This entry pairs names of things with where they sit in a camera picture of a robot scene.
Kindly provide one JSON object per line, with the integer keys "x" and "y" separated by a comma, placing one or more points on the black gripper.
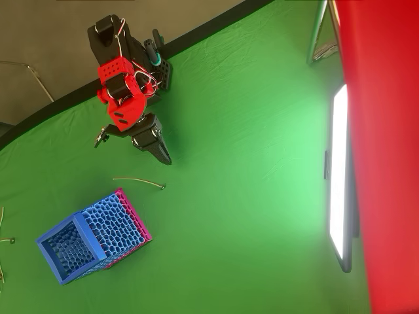
{"x": 148, "y": 135}

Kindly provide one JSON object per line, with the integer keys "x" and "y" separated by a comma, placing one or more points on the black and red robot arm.
{"x": 113, "y": 68}

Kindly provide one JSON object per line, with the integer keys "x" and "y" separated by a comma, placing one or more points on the blue and pink lattice basket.
{"x": 111, "y": 225}

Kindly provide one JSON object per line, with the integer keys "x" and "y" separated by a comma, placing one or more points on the green table cloth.
{"x": 229, "y": 163}

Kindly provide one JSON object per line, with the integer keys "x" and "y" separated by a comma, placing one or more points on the black LED light panel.
{"x": 338, "y": 163}

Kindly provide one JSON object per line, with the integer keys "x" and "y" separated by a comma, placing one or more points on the chrome tube stand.
{"x": 317, "y": 32}

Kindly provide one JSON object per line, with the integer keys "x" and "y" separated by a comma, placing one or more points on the smooth red panel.
{"x": 386, "y": 131}

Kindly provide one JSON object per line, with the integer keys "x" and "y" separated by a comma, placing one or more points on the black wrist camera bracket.
{"x": 104, "y": 134}

